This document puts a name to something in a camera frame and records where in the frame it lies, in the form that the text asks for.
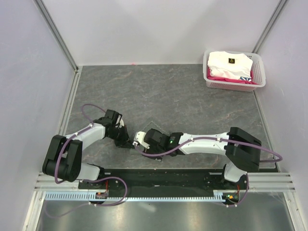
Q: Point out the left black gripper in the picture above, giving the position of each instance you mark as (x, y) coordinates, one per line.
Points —
(125, 142)

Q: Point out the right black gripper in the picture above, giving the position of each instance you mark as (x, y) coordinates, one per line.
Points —
(157, 158)

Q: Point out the grey cloth napkin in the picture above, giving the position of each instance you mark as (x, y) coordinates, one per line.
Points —
(153, 125)

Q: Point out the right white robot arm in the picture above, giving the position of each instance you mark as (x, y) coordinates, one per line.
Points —
(236, 145)

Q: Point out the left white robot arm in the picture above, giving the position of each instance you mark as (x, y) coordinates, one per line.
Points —
(63, 160)

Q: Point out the pink folded cloth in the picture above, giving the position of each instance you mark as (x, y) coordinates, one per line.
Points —
(223, 79)

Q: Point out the white folded shirt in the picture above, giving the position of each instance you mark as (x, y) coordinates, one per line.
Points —
(230, 65)

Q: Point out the white plastic basket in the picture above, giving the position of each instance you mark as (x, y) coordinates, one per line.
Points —
(258, 74)

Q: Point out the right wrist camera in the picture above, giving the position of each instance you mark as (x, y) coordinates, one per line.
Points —
(139, 140)

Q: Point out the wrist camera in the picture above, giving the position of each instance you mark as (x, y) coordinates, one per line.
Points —
(139, 140)
(120, 123)

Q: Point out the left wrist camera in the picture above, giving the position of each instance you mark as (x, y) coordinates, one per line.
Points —
(120, 123)

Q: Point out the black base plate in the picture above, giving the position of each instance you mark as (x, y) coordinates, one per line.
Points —
(183, 181)

